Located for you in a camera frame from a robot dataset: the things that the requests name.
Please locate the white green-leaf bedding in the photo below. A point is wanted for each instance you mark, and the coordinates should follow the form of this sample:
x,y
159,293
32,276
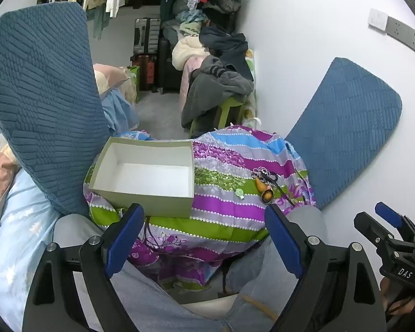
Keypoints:
x,y
251,76

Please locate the blue knit-covered chair back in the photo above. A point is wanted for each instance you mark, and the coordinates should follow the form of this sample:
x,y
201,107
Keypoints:
x,y
38,93
345,124

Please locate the cream fleece blanket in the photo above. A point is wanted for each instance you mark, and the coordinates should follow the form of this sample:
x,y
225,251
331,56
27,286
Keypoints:
x,y
188,52

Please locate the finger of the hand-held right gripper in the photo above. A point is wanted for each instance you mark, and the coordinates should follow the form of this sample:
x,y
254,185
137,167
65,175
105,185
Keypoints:
x,y
366,223
387,211

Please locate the plain light blue sheet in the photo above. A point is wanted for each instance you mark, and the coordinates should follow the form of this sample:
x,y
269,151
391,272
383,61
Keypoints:
x,y
119,114

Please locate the green plastic stool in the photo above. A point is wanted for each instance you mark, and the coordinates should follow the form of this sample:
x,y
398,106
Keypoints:
x,y
228,105

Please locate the dark navy jacket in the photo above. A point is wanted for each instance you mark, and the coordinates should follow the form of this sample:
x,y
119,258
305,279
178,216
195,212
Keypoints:
x,y
224,45

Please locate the grey power strip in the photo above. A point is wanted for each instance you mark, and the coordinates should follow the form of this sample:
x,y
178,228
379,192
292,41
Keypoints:
x,y
406,34

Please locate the grey-green cardboard box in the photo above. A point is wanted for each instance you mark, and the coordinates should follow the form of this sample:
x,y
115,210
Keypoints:
x,y
141,176

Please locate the green bag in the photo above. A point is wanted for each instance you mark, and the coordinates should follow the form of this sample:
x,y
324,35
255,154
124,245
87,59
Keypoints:
x,y
134,83

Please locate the white plastic bag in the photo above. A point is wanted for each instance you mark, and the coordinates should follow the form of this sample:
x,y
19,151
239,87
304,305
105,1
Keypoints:
x,y
254,121

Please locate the light blue star-print sheet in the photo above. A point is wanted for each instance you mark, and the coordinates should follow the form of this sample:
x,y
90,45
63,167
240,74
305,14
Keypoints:
x,y
20,221

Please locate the person's right hand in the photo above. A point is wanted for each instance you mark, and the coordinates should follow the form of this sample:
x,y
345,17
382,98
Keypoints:
x,y
396,301

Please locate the pale pink blanket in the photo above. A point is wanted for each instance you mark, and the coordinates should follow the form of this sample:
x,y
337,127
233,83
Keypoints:
x,y
109,76

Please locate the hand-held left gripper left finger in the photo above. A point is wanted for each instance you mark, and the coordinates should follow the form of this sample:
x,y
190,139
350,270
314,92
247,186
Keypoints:
x,y
124,238

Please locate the pink quilt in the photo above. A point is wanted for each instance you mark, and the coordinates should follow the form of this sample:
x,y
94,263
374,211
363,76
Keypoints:
x,y
190,76

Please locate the small green hair clip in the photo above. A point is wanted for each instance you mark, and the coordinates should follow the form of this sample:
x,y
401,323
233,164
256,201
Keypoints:
x,y
240,193

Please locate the colourful floral striped quilt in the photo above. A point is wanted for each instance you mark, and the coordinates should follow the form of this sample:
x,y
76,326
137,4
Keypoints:
x,y
228,214

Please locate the peach blanket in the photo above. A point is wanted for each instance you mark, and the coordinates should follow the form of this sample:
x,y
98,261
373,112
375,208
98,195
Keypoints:
x,y
0,179

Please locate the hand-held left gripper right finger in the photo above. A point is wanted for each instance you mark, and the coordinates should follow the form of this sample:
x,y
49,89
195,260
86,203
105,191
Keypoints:
x,y
283,242

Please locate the white round seat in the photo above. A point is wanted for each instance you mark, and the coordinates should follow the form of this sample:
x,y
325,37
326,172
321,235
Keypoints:
x,y
207,306

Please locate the red suitcase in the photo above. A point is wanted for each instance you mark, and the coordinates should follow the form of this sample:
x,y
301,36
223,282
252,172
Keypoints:
x,y
147,72

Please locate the orange gourd pendant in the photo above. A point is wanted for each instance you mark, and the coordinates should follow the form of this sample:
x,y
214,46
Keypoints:
x,y
261,185

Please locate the grey hard-shell suitcase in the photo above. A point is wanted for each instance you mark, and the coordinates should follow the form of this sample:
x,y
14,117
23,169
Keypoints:
x,y
147,36

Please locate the grey hoodie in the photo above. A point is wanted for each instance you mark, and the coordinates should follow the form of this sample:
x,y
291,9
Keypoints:
x,y
214,86

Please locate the pile of mixed clothes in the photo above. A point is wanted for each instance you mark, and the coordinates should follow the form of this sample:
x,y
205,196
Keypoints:
x,y
190,17

